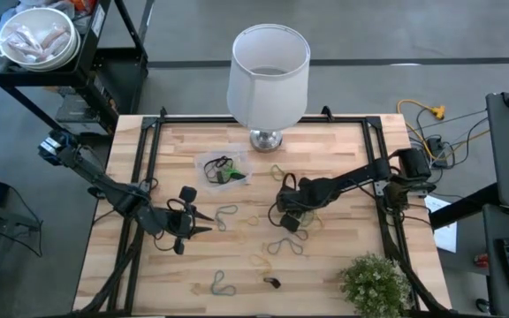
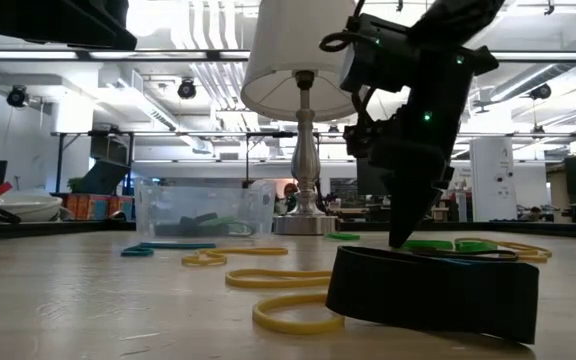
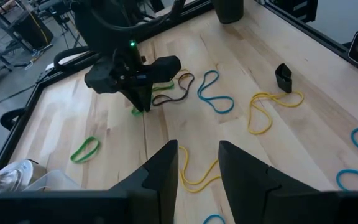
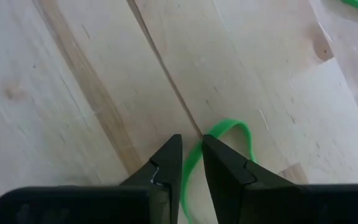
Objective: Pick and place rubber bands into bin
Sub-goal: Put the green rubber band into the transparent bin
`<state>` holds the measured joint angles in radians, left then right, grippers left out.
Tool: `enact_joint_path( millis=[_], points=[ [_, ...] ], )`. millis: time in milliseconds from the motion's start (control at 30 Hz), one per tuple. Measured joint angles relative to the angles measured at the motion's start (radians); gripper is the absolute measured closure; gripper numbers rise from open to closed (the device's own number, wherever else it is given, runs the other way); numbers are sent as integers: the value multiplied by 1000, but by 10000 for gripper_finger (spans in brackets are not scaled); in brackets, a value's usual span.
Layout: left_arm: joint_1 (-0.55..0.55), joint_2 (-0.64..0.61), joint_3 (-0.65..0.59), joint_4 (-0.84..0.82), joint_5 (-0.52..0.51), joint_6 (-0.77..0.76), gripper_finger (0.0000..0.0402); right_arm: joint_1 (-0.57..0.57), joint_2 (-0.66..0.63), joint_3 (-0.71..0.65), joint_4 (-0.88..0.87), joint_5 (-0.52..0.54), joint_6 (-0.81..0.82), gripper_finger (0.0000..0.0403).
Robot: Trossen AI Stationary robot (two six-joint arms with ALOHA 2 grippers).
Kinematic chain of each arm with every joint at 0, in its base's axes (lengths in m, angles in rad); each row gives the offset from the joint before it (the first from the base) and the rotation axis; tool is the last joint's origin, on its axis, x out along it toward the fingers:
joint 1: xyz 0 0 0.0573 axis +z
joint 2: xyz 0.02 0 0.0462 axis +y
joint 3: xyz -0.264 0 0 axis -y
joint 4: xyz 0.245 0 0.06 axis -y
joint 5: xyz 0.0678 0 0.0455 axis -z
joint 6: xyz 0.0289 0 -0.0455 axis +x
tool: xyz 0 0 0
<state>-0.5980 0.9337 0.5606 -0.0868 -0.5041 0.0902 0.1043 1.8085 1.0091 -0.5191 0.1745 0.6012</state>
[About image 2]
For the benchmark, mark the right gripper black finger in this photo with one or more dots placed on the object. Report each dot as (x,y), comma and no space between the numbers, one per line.
(410,210)

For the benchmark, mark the yellow rubber band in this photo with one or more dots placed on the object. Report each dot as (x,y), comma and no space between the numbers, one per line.
(535,259)
(293,328)
(258,252)
(188,260)
(268,285)

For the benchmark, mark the teal rubber band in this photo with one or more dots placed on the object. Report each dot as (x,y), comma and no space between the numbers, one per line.
(178,245)

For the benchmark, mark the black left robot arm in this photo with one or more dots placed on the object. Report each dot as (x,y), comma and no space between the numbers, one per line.
(58,20)

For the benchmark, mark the large wide black rubber band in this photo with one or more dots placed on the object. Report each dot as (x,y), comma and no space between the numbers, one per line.
(433,295)

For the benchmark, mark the thin dark rubber band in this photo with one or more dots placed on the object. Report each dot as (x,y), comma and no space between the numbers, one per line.
(513,257)

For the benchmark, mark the clear plastic bin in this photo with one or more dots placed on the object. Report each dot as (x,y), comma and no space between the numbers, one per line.
(203,200)

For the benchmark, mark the white pillar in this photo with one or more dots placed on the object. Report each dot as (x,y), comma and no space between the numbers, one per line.
(493,175)

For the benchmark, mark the person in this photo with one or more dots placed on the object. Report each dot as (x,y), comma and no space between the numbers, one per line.
(290,197)
(533,214)

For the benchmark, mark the white shade silver table lamp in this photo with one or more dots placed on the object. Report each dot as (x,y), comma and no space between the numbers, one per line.
(288,60)

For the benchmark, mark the dark teal box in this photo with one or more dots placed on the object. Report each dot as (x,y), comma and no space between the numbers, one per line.
(105,177)

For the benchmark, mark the orange printed box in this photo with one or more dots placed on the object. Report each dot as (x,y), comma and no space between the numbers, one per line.
(93,207)

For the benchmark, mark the small green potted plant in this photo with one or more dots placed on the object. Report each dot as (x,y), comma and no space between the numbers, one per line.
(75,185)

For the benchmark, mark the white bowl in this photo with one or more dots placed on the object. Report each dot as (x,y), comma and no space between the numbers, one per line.
(23,207)

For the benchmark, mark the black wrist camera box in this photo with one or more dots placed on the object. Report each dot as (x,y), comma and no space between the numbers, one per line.
(363,142)

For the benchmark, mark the black table edge rail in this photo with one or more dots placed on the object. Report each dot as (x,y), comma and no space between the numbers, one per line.
(518,230)

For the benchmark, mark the black ceiling camera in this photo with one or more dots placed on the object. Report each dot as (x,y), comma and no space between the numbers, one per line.
(541,92)
(17,96)
(187,89)

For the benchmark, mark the black metal frame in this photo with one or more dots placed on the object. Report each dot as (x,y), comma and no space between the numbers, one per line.
(188,134)

